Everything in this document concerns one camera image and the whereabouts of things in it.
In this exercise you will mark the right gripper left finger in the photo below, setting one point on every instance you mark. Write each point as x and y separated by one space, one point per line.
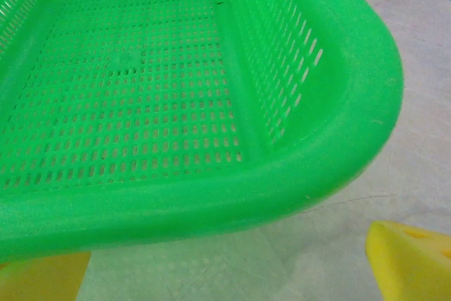
35 280

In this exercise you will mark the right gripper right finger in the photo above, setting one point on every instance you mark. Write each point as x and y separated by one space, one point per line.
405 265

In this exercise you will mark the green plastic basket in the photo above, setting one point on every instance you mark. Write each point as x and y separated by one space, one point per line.
141 86

